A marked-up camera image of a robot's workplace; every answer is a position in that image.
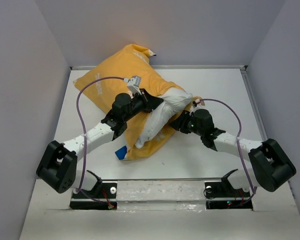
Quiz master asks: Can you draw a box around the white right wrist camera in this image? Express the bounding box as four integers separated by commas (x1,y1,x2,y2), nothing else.
190,99,205,112

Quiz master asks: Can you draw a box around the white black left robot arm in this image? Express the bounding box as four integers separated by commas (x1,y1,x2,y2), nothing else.
36,89,164,198

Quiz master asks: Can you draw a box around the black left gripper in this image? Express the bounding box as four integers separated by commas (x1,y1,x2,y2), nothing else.
122,89,163,123

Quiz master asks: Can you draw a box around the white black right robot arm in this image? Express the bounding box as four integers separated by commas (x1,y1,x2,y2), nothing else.
169,109,297,196

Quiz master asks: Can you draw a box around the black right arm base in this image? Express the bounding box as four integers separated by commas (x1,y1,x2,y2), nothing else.
203,169,253,210

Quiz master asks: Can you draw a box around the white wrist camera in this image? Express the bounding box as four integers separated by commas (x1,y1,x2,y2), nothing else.
190,99,205,112
126,75,142,95

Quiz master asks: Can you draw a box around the white pillow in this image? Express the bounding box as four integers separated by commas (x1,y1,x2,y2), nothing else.
134,87,193,149

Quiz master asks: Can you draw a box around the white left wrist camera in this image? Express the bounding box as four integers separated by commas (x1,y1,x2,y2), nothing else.
126,75,142,95

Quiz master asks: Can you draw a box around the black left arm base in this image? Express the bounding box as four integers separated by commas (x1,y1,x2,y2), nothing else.
69,170,118,211

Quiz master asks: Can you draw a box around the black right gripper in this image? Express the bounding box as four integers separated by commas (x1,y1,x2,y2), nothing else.
169,109,204,137

